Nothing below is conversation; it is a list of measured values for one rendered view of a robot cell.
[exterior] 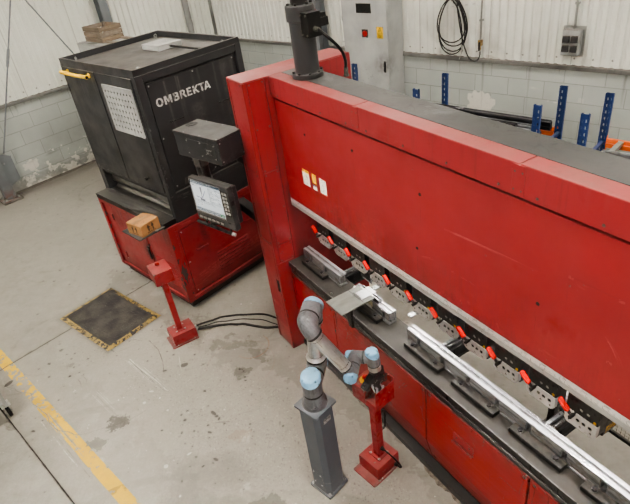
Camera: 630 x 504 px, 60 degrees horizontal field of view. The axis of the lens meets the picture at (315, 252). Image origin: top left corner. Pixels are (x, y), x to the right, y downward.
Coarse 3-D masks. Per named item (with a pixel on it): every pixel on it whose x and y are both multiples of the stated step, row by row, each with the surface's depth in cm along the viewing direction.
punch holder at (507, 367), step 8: (496, 344) 261; (496, 352) 263; (504, 352) 258; (504, 360) 260; (512, 360) 255; (520, 360) 250; (496, 368) 268; (504, 368) 263; (512, 368) 258; (520, 368) 253; (528, 368) 259; (512, 376) 259; (520, 376) 257
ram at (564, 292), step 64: (320, 128) 325; (320, 192) 358; (384, 192) 293; (448, 192) 248; (384, 256) 319; (448, 256) 266; (512, 256) 229; (576, 256) 200; (512, 320) 244; (576, 320) 212; (576, 384) 226
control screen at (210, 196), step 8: (192, 184) 410; (200, 184) 403; (200, 192) 408; (208, 192) 401; (216, 192) 394; (200, 200) 414; (208, 200) 406; (216, 200) 399; (200, 208) 420; (208, 208) 412; (216, 208) 404; (224, 216) 403
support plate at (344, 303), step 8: (352, 288) 367; (360, 288) 366; (336, 296) 362; (344, 296) 360; (352, 296) 359; (368, 296) 357; (328, 304) 357; (336, 304) 355; (344, 304) 354; (352, 304) 352; (360, 304) 351; (344, 312) 347
